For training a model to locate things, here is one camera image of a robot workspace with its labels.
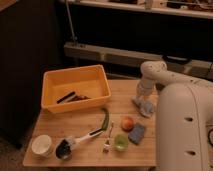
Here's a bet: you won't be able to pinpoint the light blue towel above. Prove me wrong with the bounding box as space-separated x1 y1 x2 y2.
132 98 155 118

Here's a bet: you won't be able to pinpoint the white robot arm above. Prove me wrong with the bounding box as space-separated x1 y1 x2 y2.
135 61 213 171

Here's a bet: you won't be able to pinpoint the small green cup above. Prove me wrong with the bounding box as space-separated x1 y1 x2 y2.
114 134 129 152

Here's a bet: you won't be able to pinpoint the white paper cup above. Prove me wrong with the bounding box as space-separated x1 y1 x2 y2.
31 135 52 157

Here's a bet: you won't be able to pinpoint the peach fruit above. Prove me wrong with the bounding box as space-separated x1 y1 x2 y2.
121 116 134 131

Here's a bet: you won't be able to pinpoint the blue sponge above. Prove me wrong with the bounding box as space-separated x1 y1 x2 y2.
128 123 146 145

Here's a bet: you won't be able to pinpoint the green chili pepper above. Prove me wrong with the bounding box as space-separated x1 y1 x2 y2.
101 108 109 130

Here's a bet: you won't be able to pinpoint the dark brown item in bin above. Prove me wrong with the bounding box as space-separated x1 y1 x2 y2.
68 95 90 102

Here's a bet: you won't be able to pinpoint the metal fork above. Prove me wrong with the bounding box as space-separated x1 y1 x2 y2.
103 121 114 153

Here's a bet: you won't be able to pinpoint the black utensil in bin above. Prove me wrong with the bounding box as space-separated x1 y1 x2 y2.
57 91 76 104

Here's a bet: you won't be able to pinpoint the yellow plastic bin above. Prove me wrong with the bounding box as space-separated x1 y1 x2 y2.
41 65 111 113

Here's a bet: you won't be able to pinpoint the metal vertical pole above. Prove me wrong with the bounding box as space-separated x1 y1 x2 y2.
65 0 77 43

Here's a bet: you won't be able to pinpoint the white shelf with items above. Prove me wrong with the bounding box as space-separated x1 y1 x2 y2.
59 0 213 20

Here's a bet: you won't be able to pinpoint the grey metal rail base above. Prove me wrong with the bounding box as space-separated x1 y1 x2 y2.
64 42 213 79

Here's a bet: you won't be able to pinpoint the black cables on floor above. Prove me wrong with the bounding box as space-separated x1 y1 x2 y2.
205 124 213 148

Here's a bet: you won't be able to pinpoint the white handled dish brush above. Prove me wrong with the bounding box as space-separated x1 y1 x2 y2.
55 129 103 160

